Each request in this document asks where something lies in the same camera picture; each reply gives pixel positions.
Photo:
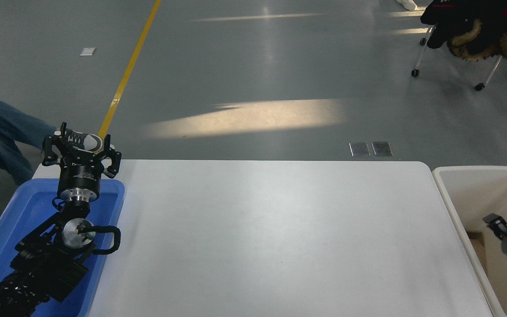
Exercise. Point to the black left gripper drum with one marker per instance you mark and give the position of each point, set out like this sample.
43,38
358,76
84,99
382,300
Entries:
80,174

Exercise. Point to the large pale plastic bin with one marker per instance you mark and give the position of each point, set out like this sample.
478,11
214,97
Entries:
478,193

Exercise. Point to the person's shoe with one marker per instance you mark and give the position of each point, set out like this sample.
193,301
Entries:
88,141

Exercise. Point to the blue plastic tray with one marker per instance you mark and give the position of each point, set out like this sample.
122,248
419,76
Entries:
29,207

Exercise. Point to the metal floor plate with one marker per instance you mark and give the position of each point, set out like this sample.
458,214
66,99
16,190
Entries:
360,149
382,149

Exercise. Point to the black coat with fur trim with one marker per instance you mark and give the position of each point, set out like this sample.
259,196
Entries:
478,22

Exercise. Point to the person's foot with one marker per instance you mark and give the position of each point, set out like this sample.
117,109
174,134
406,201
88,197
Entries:
408,4

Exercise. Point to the white wheeled chair frame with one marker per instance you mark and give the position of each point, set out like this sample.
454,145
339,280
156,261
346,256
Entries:
420,53

